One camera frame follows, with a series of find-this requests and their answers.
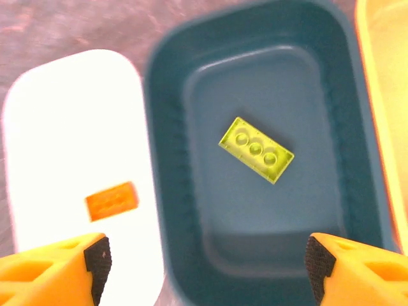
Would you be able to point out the teal plastic container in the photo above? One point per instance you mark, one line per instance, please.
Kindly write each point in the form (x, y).
(255, 79)

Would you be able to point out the green lego brick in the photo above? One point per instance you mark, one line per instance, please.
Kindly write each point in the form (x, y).
(255, 148)

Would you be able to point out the orange lego brick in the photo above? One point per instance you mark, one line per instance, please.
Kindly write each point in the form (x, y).
(111, 201)

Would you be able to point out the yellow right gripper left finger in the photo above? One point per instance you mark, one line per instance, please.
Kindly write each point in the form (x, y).
(44, 274)

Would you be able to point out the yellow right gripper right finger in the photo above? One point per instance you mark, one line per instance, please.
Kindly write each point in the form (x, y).
(366, 277)

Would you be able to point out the orange plastic container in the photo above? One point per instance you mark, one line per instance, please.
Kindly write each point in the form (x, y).
(389, 63)

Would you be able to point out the white plastic container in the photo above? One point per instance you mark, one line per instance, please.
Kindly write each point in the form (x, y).
(73, 127)

